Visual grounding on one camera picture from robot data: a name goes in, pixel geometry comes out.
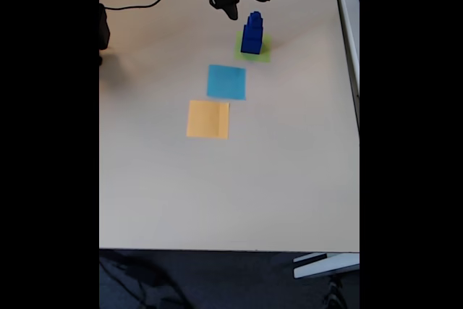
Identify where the orange paper square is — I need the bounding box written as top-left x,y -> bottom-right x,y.
185,99 -> 231,140

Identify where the green paper square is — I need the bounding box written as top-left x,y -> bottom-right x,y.
233,32 -> 273,64

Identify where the white desk with dark edge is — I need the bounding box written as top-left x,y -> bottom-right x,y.
331,0 -> 360,136

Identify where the large blue cube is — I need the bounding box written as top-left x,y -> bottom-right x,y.
239,25 -> 265,56

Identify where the medium blue cube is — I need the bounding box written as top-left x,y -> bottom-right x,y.
242,21 -> 264,43

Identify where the light blue paper square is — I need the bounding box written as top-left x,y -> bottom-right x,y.
206,64 -> 247,101

